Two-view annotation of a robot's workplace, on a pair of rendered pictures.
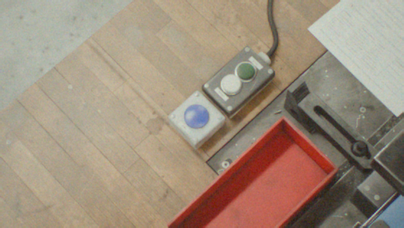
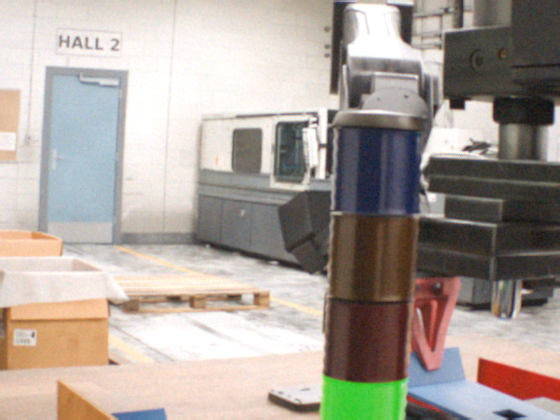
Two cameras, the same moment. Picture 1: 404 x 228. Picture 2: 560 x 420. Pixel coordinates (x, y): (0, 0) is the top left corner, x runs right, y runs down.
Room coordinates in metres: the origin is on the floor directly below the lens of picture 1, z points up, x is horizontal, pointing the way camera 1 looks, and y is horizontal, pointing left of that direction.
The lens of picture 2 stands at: (0.12, -0.99, 1.18)
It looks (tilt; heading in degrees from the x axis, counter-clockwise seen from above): 3 degrees down; 97
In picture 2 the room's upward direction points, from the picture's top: 2 degrees clockwise
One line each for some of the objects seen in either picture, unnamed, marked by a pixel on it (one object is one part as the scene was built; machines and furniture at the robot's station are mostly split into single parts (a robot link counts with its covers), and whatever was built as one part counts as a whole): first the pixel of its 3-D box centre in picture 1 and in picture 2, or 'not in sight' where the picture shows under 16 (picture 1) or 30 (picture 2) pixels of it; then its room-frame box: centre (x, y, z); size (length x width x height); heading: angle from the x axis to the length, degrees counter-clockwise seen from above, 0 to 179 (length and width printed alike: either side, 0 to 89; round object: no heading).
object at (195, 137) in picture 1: (196, 122); not in sight; (0.40, 0.01, 0.90); 0.07 x 0.07 x 0.06; 39
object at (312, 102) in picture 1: (337, 135); not in sight; (0.35, -0.21, 0.95); 0.15 x 0.03 x 0.10; 39
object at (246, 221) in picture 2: not in sight; (344, 225); (-0.44, 9.02, 0.49); 5.51 x 1.02 x 0.97; 126
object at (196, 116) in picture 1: (196, 117); not in sight; (0.40, 0.01, 0.93); 0.04 x 0.04 x 0.02
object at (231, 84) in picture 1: (231, 85); not in sight; (0.45, -0.05, 0.93); 0.03 x 0.03 x 0.02
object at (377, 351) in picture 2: not in sight; (368, 336); (0.11, -0.60, 1.10); 0.04 x 0.04 x 0.03
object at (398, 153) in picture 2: not in sight; (377, 170); (0.11, -0.60, 1.17); 0.04 x 0.04 x 0.03
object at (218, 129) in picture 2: not in sight; (287, 151); (-1.19, 10.04, 1.24); 2.95 x 0.98 x 0.90; 126
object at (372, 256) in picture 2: not in sight; (373, 254); (0.11, -0.60, 1.14); 0.04 x 0.04 x 0.03
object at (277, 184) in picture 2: not in sight; (288, 153); (-1.05, 8.98, 1.21); 0.86 x 0.10 x 0.79; 126
